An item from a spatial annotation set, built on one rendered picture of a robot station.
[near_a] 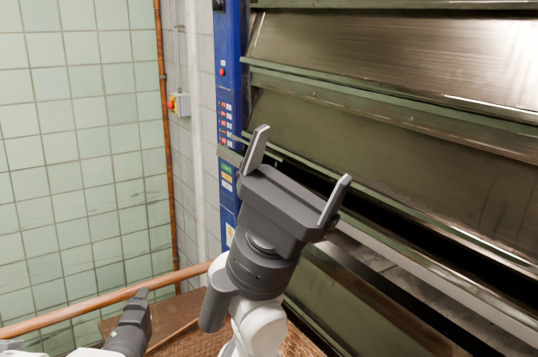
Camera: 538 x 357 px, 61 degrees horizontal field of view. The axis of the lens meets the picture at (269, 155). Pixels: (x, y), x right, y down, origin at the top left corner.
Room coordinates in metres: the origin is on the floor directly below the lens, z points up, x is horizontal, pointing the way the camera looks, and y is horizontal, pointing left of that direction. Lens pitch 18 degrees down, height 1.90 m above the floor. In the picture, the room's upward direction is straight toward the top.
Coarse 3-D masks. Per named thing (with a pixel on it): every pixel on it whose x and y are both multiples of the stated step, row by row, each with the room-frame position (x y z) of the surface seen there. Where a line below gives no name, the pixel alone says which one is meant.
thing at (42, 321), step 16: (176, 272) 1.08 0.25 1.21; (192, 272) 1.09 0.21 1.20; (128, 288) 1.00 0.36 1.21; (80, 304) 0.94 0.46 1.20; (96, 304) 0.95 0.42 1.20; (112, 304) 0.97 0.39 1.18; (32, 320) 0.88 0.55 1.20; (48, 320) 0.89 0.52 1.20; (64, 320) 0.91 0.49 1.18; (0, 336) 0.84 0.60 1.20; (16, 336) 0.85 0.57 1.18
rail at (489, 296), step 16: (224, 144) 1.51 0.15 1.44; (240, 160) 1.37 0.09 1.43; (352, 224) 0.93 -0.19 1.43; (368, 224) 0.90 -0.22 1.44; (384, 240) 0.85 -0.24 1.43; (400, 240) 0.83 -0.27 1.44; (416, 256) 0.78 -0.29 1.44; (448, 272) 0.71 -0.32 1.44; (464, 288) 0.68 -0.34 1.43; (480, 288) 0.66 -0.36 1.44; (496, 304) 0.63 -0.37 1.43; (512, 304) 0.62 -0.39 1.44; (528, 320) 0.59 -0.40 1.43
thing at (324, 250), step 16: (320, 240) 1.30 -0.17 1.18; (320, 256) 1.24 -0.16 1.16; (336, 256) 1.20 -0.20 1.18; (352, 256) 1.20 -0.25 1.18; (336, 272) 1.18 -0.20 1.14; (352, 272) 1.12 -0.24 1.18; (368, 272) 1.12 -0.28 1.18; (368, 288) 1.06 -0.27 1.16; (384, 288) 1.04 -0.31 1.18; (400, 288) 1.04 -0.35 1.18; (384, 304) 1.01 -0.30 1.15; (400, 304) 0.97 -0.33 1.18; (416, 304) 0.97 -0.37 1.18; (416, 320) 0.92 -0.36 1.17; (432, 320) 0.91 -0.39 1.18; (448, 320) 0.91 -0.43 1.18; (432, 336) 0.88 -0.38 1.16; (448, 336) 0.86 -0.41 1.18; (464, 336) 0.86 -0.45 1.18; (448, 352) 0.84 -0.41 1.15; (464, 352) 0.81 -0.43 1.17; (480, 352) 0.81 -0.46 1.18; (496, 352) 0.81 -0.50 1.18
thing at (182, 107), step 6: (174, 96) 2.05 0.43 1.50; (180, 96) 2.04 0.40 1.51; (186, 96) 2.05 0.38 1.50; (174, 102) 2.06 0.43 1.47; (180, 102) 2.04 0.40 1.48; (186, 102) 2.05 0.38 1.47; (174, 108) 2.06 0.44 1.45; (180, 108) 2.04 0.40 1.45; (186, 108) 2.05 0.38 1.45; (174, 114) 2.08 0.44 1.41; (180, 114) 2.04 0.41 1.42; (186, 114) 2.05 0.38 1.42
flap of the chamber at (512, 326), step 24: (288, 168) 1.39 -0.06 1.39; (360, 216) 1.01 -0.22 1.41; (384, 216) 1.04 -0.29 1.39; (360, 240) 0.90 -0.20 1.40; (408, 240) 0.89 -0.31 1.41; (432, 240) 0.92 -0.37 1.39; (408, 264) 0.78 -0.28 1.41; (456, 264) 0.80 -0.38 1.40; (480, 264) 0.82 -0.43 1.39; (456, 288) 0.69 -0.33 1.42; (504, 288) 0.72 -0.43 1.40; (528, 288) 0.73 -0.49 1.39; (480, 312) 0.65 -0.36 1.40; (528, 336) 0.58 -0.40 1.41
